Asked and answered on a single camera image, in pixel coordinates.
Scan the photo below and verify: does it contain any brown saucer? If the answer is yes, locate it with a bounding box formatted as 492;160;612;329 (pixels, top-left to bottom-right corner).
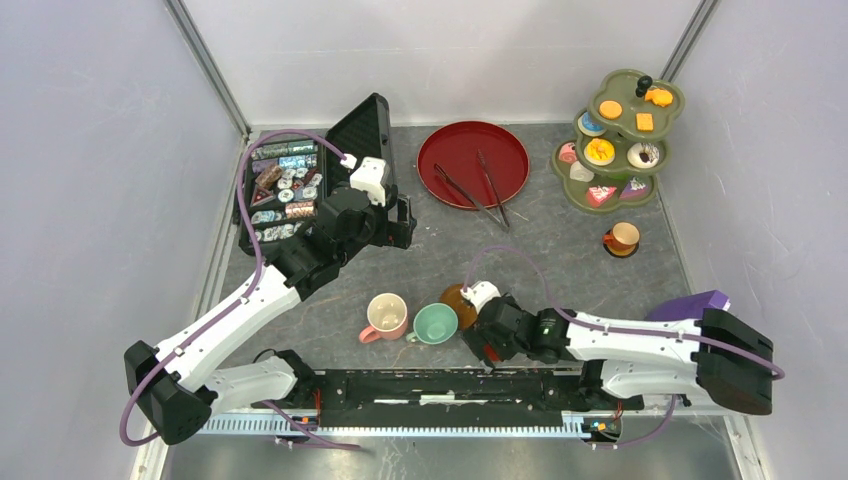
439;284;478;331

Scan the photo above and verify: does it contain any mint green cup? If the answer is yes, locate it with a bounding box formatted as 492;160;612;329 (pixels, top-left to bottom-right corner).
405;303;459;345

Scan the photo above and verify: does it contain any pink mug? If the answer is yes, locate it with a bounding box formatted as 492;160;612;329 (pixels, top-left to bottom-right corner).
359;293;408;344

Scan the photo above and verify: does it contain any orange smiley coaster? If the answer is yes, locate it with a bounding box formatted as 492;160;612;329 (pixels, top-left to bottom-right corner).
603;245;639;259

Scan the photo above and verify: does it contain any small orange cup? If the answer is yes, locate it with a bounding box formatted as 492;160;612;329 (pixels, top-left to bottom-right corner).
602;222;641;250

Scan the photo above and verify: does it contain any pink strawberry cake slice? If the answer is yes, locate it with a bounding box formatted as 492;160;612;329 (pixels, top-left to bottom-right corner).
586;186;617;209

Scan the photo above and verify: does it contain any white roll cake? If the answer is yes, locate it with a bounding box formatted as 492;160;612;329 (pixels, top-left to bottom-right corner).
569;161;595;183

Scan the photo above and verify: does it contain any pink roll cake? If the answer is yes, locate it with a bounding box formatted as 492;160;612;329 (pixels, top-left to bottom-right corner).
557;141;577;165

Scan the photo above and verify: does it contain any purple triangle cake slice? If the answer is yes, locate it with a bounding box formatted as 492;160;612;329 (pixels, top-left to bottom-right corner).
619;177;652;202

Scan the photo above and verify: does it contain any yellow frosted donut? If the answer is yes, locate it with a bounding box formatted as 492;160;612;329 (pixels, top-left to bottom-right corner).
584;137;616;166

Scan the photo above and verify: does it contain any blue frosted donut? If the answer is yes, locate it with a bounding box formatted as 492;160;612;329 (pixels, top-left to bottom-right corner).
577;111;606;137

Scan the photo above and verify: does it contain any white chocolate donut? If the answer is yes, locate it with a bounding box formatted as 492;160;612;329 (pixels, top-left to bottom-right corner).
627;142;662;170

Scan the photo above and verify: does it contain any round orange cookie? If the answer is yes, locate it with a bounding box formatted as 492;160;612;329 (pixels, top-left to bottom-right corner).
598;100;623;120

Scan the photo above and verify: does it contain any orange square cracker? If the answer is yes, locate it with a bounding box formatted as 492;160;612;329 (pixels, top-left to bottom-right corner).
635;112;655;132

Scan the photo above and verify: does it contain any orange bear cookie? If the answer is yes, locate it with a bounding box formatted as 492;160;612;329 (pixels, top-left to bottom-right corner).
644;88;675;108

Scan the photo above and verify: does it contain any red round coaster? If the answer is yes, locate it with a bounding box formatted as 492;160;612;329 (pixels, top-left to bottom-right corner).
483;344;501;364

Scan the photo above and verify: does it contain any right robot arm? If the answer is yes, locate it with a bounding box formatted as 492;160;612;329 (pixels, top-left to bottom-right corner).
462;295;780;416

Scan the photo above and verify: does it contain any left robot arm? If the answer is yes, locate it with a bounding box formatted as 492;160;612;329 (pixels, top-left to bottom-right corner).
119;187;417;446

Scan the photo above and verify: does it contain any red round tray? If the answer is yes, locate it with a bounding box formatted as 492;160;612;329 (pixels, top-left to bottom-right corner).
416;121;530;210

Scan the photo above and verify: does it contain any black open case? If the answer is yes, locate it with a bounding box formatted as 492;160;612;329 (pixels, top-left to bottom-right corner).
241;93;396;254

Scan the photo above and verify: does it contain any purple plastic holder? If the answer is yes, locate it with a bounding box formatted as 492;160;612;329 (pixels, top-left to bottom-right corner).
644;290;731;322

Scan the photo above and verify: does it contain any green three-tier stand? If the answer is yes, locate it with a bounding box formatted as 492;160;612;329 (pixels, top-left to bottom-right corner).
551;69;686;214

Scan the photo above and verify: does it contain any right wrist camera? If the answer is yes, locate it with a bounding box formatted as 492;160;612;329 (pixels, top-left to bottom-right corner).
460;281;501;313

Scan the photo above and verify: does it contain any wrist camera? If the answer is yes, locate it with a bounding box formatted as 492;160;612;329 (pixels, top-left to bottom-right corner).
349;157;390;207
460;281;501;313

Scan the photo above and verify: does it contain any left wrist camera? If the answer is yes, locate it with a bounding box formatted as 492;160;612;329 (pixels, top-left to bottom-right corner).
349;157;390;207

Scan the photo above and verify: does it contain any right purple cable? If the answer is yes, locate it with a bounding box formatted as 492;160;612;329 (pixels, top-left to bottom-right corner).
462;245;787;450

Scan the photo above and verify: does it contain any purple cable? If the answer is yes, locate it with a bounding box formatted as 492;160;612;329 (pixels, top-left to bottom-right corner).
462;245;787;450
119;129;362;453

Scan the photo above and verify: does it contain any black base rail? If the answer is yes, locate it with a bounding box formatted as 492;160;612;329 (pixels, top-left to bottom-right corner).
273;350;645;428

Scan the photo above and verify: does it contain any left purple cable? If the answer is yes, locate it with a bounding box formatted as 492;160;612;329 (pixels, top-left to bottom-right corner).
119;129;362;453

